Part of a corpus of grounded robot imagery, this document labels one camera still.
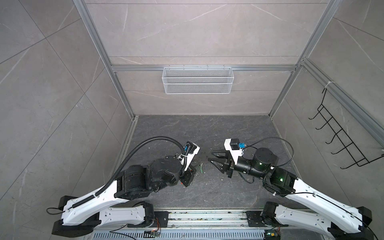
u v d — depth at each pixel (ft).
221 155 1.94
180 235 2.29
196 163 1.78
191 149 1.48
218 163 1.73
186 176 1.55
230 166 1.63
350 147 2.06
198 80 3.31
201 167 1.94
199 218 2.46
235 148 1.54
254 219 2.40
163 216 2.44
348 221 1.29
